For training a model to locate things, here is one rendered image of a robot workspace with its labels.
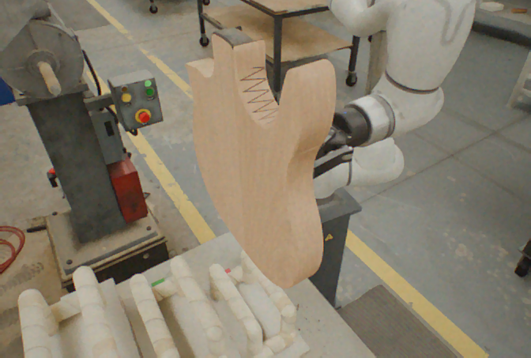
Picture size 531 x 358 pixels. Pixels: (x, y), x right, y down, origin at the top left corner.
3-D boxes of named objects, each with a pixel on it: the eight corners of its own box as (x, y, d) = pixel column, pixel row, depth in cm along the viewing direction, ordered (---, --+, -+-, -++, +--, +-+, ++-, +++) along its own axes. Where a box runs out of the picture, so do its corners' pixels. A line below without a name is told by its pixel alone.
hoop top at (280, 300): (238, 257, 90) (238, 248, 88) (250, 252, 91) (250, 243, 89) (286, 325, 76) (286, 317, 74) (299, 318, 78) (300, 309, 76)
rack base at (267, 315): (193, 291, 93) (193, 288, 92) (246, 262, 100) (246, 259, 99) (252, 393, 75) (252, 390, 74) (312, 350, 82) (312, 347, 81)
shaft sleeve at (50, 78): (40, 61, 120) (51, 64, 122) (38, 70, 121) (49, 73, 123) (50, 82, 108) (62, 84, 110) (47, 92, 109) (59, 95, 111)
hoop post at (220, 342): (207, 355, 72) (201, 329, 66) (222, 345, 73) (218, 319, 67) (215, 370, 69) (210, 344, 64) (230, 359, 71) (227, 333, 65)
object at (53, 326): (38, 326, 68) (17, 296, 62) (58, 317, 69) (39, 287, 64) (41, 341, 66) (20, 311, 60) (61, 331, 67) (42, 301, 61)
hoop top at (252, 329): (207, 272, 86) (205, 264, 84) (219, 266, 88) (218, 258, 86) (251, 347, 73) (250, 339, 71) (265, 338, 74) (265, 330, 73)
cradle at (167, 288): (135, 302, 80) (132, 293, 78) (186, 276, 85) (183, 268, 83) (140, 314, 78) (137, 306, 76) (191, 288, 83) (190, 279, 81)
